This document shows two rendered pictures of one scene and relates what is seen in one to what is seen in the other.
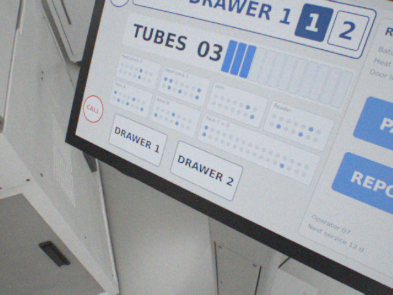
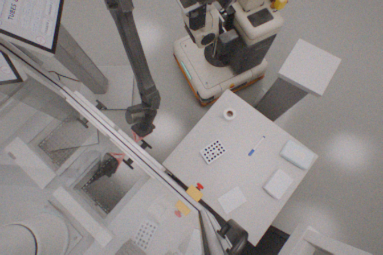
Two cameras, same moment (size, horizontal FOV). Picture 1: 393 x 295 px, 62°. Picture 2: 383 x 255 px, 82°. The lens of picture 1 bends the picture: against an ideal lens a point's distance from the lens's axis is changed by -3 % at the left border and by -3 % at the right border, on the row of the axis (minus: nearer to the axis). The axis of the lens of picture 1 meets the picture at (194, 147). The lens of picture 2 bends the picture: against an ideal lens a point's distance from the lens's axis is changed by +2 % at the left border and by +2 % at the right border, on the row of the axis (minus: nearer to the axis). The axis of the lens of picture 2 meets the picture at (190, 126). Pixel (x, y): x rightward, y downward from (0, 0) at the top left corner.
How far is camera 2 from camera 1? 1.33 m
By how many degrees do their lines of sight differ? 51
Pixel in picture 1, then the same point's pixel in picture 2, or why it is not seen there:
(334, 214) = not seen: outside the picture
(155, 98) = (33, 17)
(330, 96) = not seen: outside the picture
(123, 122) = (43, 29)
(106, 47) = (17, 31)
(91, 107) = (40, 40)
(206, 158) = (47, 7)
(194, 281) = not seen: hidden behind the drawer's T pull
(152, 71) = (24, 16)
